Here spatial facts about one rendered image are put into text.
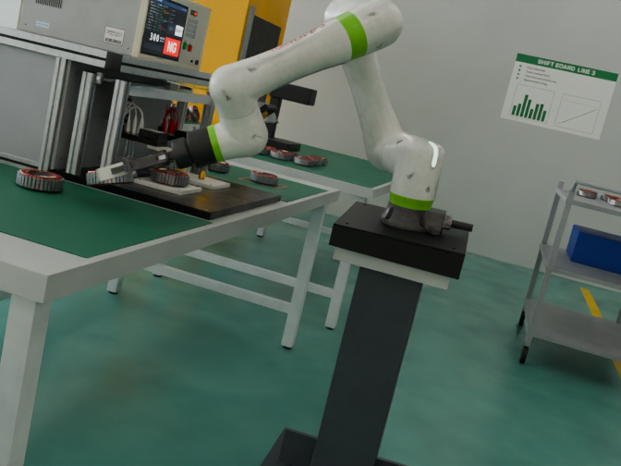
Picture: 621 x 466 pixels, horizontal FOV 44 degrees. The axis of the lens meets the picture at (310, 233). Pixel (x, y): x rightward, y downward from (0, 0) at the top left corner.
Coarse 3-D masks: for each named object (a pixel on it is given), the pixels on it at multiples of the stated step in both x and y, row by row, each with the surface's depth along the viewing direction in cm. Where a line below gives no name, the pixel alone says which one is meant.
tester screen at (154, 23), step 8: (152, 0) 213; (160, 0) 217; (152, 8) 214; (160, 8) 218; (168, 8) 223; (176, 8) 227; (184, 8) 232; (152, 16) 215; (160, 16) 219; (168, 16) 224; (176, 16) 228; (184, 16) 233; (152, 24) 216; (160, 24) 220; (176, 24) 230; (144, 32) 213; (160, 32) 222; (144, 40) 214; (160, 40) 223; (144, 48) 215; (168, 56) 231; (176, 56) 235
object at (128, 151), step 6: (126, 132) 222; (144, 132) 220; (150, 132) 220; (156, 132) 219; (162, 132) 223; (126, 138) 222; (132, 138) 221; (138, 138) 221; (144, 138) 220; (150, 138) 220; (156, 138) 220; (162, 138) 222; (126, 144) 223; (132, 144) 227; (150, 144) 220; (156, 144) 219; (162, 144) 223; (126, 150) 223; (132, 150) 227; (156, 150) 220; (168, 150) 223; (126, 156) 226; (132, 156) 228
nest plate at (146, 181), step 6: (138, 180) 218; (144, 180) 218; (150, 180) 220; (150, 186) 217; (156, 186) 217; (162, 186) 216; (168, 186) 218; (186, 186) 226; (192, 186) 228; (174, 192) 215; (180, 192) 215; (186, 192) 219; (192, 192) 223
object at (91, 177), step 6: (90, 174) 183; (96, 174) 182; (126, 174) 185; (132, 174) 188; (90, 180) 184; (96, 180) 182; (108, 180) 182; (114, 180) 182; (120, 180) 183; (126, 180) 184; (132, 180) 187
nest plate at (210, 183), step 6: (192, 174) 253; (192, 180) 240; (198, 180) 242; (204, 180) 245; (210, 180) 248; (216, 180) 251; (204, 186) 239; (210, 186) 238; (216, 186) 241; (222, 186) 246; (228, 186) 251
